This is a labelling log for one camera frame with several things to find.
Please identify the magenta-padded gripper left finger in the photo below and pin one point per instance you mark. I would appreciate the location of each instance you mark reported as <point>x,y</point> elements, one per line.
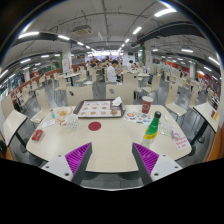
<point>76,159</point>

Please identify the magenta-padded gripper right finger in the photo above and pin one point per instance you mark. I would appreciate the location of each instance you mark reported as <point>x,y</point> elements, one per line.
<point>146,159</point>

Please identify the green drink bottle yellow label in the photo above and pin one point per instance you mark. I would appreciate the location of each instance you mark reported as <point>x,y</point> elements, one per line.
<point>152,130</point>

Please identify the clear plastic packet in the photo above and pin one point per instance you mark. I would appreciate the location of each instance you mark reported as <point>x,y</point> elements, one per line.
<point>166,130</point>

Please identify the flat round red coaster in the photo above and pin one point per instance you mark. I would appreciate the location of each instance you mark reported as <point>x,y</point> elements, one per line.
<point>94,126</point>

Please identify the white leaflet red print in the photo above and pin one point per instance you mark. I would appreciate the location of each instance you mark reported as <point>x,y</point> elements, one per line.
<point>181,141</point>

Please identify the colourful sticker sheet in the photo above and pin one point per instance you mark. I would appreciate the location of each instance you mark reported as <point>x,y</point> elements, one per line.
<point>136,117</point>

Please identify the white paper card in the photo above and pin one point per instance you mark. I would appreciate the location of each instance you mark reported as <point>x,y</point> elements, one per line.
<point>48,123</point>

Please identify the small red box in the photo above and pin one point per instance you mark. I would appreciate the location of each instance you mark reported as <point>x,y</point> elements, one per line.
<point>37,135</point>

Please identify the orange printed food wrapper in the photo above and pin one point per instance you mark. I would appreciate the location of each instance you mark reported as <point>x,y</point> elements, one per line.
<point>62,113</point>

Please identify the small clear sanitizer bottle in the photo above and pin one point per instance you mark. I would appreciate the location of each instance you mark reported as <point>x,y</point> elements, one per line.
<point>52,114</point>

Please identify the red paper cup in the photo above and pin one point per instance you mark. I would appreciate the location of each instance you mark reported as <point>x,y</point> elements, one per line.
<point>147,105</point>

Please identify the brown food tray paper liner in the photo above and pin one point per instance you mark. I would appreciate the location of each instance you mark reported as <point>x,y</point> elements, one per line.
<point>96,109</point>

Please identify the crumpled white napkin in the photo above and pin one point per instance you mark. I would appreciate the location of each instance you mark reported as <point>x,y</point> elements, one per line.
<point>117,102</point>

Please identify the beige side table black leg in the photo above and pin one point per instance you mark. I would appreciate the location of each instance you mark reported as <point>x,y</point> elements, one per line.
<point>206,115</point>
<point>13,125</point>

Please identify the far beige chairs group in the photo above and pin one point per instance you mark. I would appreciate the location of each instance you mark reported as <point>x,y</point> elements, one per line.
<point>81,76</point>

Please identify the person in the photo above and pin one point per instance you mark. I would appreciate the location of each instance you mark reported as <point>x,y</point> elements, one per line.
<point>111,73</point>

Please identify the ceiling air conditioner unit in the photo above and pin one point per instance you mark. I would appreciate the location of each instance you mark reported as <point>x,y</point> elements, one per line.
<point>82,30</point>

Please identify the ceiling strip lights group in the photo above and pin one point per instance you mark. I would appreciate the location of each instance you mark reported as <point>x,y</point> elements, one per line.
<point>165,12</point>

